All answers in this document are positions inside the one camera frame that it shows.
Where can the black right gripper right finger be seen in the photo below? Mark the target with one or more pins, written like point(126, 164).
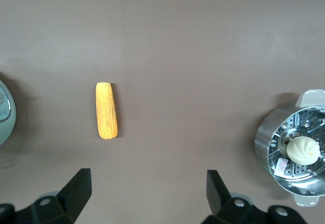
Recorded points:
point(223, 201)

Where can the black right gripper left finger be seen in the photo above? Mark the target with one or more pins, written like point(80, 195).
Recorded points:
point(63, 201)

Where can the yellow corn cob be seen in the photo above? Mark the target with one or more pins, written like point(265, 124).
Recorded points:
point(106, 111)

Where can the round glass pot lid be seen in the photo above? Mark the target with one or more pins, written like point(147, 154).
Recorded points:
point(3, 102)

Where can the stainless steel steamer pot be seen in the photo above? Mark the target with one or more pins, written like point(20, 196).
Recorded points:
point(269, 132)

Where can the stainless steel cooking pot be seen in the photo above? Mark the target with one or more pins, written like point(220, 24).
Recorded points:
point(13, 130)

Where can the white steamed bun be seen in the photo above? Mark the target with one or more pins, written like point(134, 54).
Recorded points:
point(303, 151)

